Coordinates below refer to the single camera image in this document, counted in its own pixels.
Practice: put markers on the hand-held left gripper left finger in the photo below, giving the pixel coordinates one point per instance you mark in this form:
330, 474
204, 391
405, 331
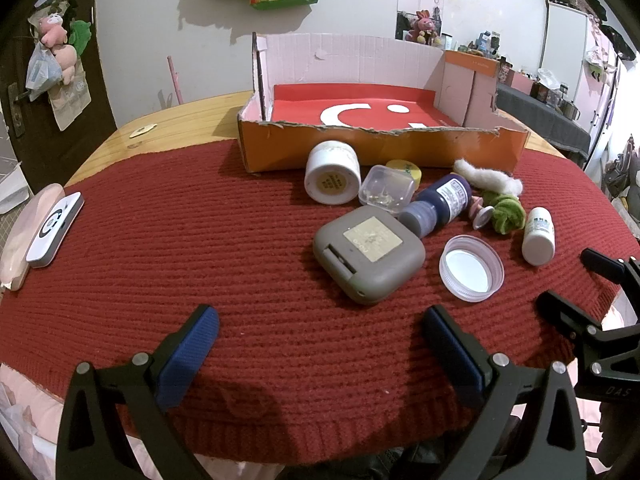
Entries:
187, 355

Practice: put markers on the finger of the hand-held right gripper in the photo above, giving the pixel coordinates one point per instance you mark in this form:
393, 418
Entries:
602, 262
565, 312

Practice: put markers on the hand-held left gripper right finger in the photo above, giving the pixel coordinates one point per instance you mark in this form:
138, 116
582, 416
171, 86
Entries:
452, 350

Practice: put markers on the small white bottle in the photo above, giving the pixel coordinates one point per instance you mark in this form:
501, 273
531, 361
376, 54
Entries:
539, 240

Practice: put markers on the clear round plastic lid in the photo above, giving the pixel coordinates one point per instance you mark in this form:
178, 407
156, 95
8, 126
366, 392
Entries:
470, 270

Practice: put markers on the green wool ball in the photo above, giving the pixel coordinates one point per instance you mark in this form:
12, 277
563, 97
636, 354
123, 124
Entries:
507, 215

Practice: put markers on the grey square case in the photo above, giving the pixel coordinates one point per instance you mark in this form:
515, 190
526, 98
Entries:
370, 260

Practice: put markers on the pink toy figure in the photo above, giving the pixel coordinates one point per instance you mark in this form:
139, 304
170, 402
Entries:
482, 217

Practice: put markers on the white cotton wad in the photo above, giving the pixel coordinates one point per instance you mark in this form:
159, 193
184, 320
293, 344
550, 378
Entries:
492, 177

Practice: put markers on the dark blue bottle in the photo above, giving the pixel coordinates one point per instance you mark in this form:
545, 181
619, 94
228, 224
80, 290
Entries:
440, 200

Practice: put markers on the small clear plastic box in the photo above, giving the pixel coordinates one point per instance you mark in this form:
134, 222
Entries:
387, 187

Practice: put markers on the yellow round lid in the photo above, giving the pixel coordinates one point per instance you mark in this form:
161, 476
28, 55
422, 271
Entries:
405, 167

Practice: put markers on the white round jar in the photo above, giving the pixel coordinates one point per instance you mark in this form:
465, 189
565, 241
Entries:
332, 175

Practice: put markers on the orange and pink cardboard box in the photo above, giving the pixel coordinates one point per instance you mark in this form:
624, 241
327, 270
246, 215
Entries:
350, 55

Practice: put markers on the grey plush toy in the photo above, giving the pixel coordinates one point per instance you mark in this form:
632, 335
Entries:
625, 175

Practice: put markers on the red knitted cloth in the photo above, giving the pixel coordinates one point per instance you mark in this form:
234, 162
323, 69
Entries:
200, 240

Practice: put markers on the metal cup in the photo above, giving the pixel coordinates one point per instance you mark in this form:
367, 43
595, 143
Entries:
570, 110

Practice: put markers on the dark grey covered table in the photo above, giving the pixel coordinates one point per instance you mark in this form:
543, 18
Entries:
540, 115

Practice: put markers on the white rectangular device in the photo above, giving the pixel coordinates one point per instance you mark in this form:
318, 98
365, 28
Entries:
55, 225

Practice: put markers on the pink oblong case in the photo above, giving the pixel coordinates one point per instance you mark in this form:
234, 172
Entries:
20, 240

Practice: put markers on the small cream tag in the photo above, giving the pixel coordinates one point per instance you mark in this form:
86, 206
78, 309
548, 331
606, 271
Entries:
142, 131

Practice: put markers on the white refrigerator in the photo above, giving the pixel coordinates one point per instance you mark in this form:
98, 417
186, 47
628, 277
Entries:
565, 35

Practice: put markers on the row of bottles and jars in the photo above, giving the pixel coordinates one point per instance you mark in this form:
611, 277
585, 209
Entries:
500, 52

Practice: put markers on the dark cloth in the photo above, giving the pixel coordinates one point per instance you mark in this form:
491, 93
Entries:
607, 25

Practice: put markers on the dark brown door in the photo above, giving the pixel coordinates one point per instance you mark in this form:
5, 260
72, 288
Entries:
50, 160

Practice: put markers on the white paper sheet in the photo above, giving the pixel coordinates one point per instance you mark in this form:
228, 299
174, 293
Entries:
10, 190

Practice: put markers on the pink stick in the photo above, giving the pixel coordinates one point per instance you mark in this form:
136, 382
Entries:
175, 82

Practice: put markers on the beige paper bag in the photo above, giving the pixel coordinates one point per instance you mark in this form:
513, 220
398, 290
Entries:
70, 102

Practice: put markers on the pink rabbit plush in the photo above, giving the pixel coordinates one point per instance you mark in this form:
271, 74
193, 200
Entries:
422, 25

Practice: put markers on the pink pig plush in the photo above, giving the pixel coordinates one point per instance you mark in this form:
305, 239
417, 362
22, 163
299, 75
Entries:
66, 62

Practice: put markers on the clear plastic bag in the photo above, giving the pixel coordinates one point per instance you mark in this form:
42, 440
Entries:
40, 72

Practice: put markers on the green plush toy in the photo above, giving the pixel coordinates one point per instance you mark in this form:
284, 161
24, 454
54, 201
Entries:
80, 37

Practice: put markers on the pink plush toy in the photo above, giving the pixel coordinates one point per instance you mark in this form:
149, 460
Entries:
52, 30

